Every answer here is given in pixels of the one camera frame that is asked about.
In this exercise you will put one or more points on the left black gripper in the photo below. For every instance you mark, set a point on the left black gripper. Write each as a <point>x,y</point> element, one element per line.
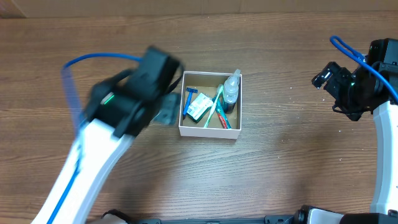
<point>168,111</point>

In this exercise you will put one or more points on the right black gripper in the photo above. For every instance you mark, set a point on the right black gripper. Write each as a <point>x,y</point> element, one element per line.
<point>333,78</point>

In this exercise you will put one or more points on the blue disposable razor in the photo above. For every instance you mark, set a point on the blue disposable razor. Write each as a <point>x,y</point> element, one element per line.
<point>190,91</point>

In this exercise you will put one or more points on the green soap packet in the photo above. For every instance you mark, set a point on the green soap packet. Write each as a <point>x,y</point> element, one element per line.
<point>199,107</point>

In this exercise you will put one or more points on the Colgate toothpaste tube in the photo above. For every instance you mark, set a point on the Colgate toothpaste tube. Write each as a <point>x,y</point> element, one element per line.
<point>221,114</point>

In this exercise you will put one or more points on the green white toothbrush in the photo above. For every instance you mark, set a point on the green white toothbrush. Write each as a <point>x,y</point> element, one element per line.
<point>213,107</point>

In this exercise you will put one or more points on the clear bottle with dark liquid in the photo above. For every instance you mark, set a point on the clear bottle with dark liquid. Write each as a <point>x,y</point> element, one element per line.
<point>231,91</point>

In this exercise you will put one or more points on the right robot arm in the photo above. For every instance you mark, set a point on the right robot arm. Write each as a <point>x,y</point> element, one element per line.
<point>356,93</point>

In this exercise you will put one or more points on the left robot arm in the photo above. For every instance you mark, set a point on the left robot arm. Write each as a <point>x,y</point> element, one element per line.
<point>119,108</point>

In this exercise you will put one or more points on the white cardboard box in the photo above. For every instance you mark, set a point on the white cardboard box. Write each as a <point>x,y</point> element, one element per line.
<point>207,83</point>

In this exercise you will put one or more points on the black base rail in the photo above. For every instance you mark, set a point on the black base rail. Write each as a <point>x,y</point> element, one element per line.
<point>116,216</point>

